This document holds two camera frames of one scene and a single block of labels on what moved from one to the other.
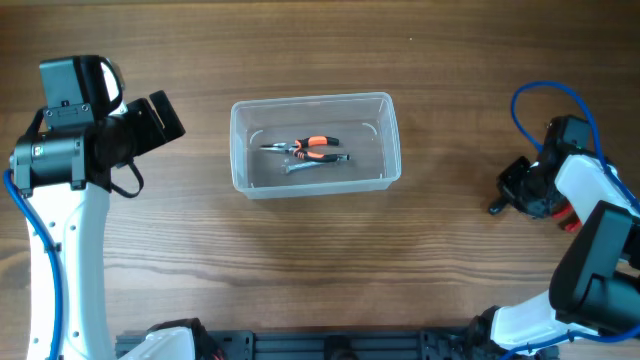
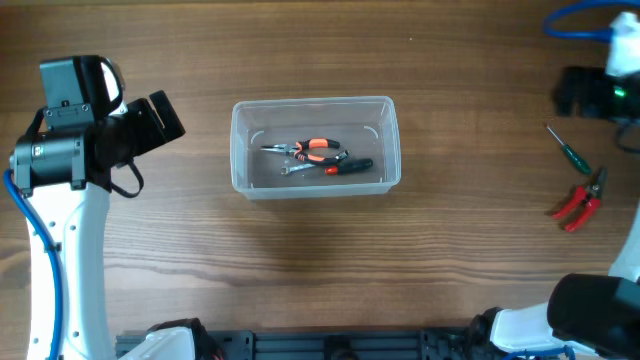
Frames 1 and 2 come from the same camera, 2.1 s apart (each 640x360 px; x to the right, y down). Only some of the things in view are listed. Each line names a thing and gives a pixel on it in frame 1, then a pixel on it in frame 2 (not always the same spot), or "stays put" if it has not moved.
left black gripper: (153, 133) stays put
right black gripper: (505, 183) to (590, 81)
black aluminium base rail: (348, 344) stays put
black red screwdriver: (495, 210) to (348, 165)
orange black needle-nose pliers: (308, 142) stays put
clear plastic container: (365, 124) stays put
